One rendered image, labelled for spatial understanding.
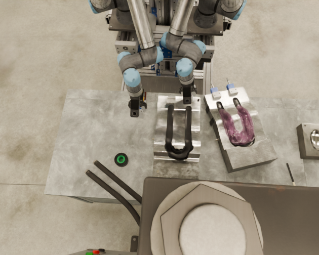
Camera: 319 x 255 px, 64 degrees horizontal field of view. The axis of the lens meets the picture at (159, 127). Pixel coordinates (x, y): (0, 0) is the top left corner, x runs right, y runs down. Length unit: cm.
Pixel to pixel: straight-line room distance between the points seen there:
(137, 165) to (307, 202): 129
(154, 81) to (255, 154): 130
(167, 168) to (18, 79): 214
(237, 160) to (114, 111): 82
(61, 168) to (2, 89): 169
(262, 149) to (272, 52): 174
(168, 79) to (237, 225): 227
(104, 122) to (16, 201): 130
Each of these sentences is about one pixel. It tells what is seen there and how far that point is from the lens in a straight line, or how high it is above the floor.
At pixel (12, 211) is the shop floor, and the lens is 267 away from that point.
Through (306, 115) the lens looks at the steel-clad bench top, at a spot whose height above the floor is 80.
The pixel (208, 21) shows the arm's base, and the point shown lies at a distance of 169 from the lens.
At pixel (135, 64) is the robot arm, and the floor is 127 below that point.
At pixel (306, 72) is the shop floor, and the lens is 310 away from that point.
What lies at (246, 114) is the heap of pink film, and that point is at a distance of 158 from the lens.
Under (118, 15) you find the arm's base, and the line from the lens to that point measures 176.
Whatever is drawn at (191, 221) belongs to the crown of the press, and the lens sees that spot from 24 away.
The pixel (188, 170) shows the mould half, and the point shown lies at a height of 86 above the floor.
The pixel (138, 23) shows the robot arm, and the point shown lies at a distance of 125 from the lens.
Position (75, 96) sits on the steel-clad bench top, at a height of 80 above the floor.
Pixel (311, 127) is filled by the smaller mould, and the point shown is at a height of 87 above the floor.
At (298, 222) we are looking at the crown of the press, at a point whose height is 201.
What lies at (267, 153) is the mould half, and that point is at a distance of 154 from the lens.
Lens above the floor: 229
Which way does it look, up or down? 68 degrees down
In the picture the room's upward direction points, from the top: 5 degrees counter-clockwise
